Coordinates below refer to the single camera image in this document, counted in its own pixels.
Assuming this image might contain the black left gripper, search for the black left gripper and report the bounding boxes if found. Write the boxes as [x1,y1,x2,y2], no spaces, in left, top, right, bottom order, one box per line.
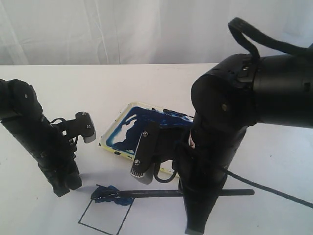
[36,140,82,197]

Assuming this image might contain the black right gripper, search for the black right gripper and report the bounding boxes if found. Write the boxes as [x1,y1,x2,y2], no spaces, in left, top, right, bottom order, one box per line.
[175,141,235,235]

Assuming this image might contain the black paintbrush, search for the black paintbrush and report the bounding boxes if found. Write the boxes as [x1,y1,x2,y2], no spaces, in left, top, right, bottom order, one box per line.
[90,185,255,201]

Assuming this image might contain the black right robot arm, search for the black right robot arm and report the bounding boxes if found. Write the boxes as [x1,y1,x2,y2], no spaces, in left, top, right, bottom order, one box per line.
[176,54,313,235]

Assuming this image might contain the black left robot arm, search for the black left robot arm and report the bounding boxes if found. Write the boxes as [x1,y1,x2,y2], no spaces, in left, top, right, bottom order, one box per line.
[0,79,82,197]

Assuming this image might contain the white paint tray blue paint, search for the white paint tray blue paint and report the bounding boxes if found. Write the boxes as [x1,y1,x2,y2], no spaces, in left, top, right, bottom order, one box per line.
[97,101,196,178]

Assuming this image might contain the white backdrop curtain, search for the white backdrop curtain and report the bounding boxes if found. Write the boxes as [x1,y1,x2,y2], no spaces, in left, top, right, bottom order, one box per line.
[0,0,313,65]

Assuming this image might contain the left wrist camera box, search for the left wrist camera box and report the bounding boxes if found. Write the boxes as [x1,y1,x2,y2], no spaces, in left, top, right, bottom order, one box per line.
[62,111,96,143]

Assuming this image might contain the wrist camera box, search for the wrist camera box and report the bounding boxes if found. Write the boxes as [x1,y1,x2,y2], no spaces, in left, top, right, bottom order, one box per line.
[130,121,186,185]
[62,111,96,143]

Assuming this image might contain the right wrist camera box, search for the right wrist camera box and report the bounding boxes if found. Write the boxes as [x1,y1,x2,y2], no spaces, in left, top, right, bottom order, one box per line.
[130,121,186,185]

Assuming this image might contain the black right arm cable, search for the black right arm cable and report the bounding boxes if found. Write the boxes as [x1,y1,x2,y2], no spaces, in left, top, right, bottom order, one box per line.
[227,17,313,59]

